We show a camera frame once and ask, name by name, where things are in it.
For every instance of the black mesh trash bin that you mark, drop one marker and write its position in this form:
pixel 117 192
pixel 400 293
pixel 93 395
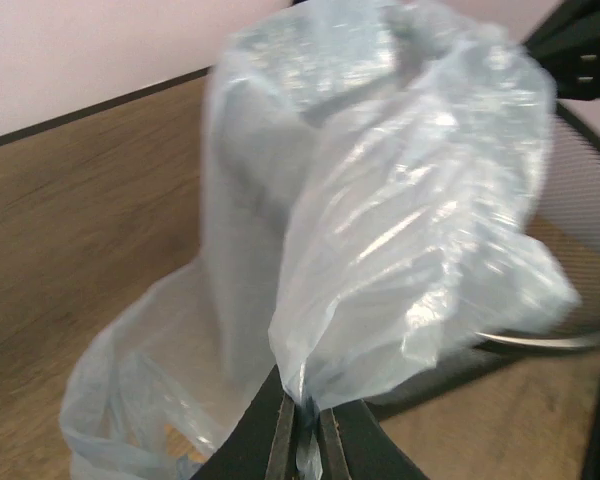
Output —
pixel 566 318

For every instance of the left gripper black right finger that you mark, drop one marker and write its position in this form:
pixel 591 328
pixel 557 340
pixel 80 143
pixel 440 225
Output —
pixel 353 446

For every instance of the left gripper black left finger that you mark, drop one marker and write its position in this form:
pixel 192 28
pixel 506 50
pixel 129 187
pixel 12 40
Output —
pixel 263 444

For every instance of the light blue plastic trash bag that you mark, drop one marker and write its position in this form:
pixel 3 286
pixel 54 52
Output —
pixel 369 171

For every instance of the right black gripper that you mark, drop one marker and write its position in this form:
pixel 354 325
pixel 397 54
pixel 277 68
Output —
pixel 567 45

